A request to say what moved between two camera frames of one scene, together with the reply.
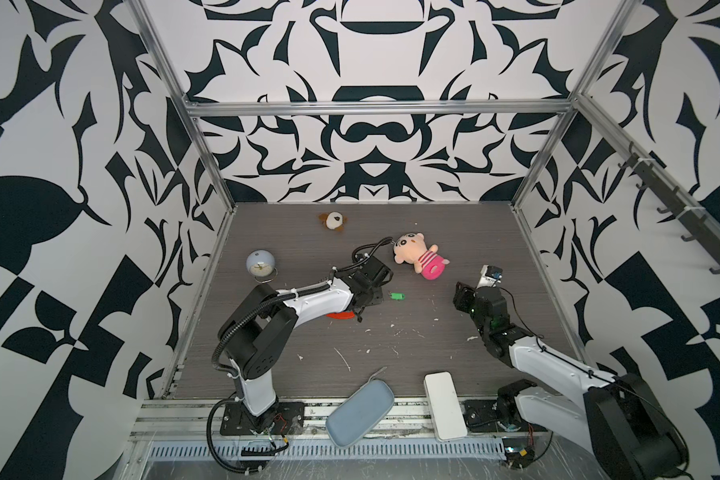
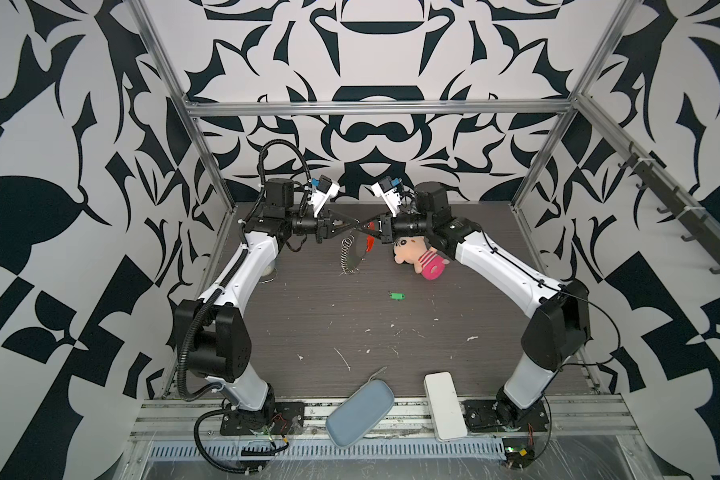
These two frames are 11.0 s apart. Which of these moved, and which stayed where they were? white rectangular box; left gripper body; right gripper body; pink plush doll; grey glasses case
Moved: right gripper body; left gripper body
Stayed: pink plush doll; white rectangular box; grey glasses case
